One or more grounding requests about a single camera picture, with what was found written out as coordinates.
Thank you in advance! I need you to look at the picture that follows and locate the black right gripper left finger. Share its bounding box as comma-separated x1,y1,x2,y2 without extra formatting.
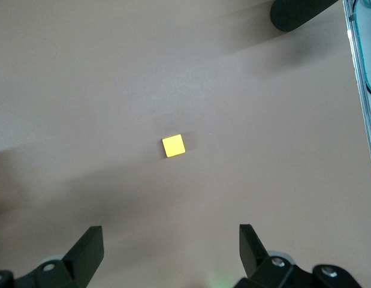
0,226,105,288

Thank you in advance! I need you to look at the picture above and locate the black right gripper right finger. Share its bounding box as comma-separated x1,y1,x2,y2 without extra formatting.
233,224,363,288

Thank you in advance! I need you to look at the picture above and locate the yellow cube block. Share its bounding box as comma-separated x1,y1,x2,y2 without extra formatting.
161,133,186,158

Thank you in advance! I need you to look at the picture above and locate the brown table cloth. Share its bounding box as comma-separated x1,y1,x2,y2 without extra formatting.
0,0,371,288

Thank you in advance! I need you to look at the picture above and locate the black rounded foam object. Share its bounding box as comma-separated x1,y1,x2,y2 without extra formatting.
269,0,343,33

